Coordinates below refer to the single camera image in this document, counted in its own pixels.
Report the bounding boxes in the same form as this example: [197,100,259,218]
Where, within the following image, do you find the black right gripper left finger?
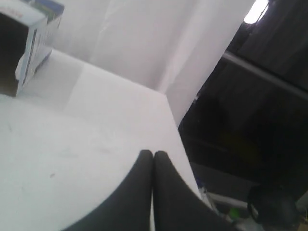
[66,150,153,231]

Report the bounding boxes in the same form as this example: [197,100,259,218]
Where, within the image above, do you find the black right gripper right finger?
[153,151,237,231]

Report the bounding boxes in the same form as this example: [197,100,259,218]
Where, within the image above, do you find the blue white cardboard box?
[0,0,64,97]

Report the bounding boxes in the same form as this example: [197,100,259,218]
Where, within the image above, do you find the white backdrop curtain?
[54,0,253,123]

